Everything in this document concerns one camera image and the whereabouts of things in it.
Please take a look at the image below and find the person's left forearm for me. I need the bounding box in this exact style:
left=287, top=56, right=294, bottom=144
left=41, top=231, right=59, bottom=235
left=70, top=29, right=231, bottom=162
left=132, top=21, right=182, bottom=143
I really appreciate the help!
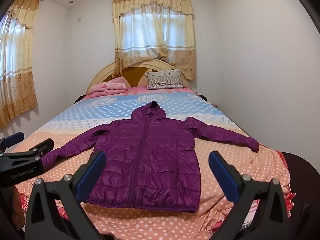
left=10, top=187, right=26, bottom=230

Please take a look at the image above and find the dark brown round furniture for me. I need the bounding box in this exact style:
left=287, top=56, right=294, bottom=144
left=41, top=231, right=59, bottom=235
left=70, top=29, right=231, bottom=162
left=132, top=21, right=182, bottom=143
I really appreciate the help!
left=282, top=152, right=320, bottom=240

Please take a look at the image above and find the polka dot bedspread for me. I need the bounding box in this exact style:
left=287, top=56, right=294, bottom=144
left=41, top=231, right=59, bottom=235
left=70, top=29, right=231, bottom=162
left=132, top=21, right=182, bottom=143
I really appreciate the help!
left=11, top=85, right=298, bottom=240

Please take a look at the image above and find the cream wooden headboard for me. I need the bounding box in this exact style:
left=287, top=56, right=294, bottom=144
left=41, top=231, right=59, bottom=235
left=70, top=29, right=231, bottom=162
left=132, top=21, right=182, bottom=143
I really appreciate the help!
left=86, top=58, right=193, bottom=94

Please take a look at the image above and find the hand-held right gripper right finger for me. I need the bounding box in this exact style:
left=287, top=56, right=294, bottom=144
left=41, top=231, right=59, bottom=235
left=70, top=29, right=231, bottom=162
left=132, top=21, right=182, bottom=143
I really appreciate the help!
left=208, top=151, right=290, bottom=240

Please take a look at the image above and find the striped patterned pillow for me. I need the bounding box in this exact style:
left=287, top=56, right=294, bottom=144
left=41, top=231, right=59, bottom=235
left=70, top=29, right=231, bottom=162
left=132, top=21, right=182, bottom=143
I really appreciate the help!
left=145, top=69, right=185, bottom=90

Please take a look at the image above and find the wide beige floral curtain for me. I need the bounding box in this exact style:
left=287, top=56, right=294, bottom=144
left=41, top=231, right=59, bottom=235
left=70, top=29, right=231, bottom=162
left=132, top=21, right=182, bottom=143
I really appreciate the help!
left=112, top=0, right=196, bottom=80

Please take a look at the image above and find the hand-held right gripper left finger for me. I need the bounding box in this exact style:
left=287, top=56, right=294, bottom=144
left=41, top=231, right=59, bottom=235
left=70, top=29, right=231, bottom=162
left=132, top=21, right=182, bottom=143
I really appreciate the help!
left=24, top=151, right=107, bottom=240

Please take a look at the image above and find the purple hooded puffer jacket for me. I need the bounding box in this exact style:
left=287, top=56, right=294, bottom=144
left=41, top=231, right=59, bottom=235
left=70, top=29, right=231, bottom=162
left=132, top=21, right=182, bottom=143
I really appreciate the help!
left=41, top=101, right=259, bottom=213

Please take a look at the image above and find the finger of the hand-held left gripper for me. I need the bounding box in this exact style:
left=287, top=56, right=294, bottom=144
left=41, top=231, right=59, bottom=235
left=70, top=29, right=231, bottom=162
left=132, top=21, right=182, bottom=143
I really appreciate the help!
left=30, top=138, right=55, bottom=160
left=0, top=132, right=25, bottom=153

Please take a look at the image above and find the pink folded blanket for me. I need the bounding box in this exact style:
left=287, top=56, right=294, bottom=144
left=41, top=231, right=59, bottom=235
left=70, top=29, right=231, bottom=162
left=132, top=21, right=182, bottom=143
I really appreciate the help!
left=86, top=77, right=128, bottom=99

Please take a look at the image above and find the red plaid bedsheet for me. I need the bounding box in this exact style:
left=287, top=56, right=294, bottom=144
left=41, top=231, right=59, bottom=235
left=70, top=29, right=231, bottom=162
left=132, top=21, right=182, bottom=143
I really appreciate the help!
left=15, top=150, right=293, bottom=225

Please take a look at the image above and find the narrow beige floral curtain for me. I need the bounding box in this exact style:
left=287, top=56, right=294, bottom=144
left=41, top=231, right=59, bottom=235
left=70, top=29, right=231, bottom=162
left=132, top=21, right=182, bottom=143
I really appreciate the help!
left=0, top=0, right=40, bottom=129

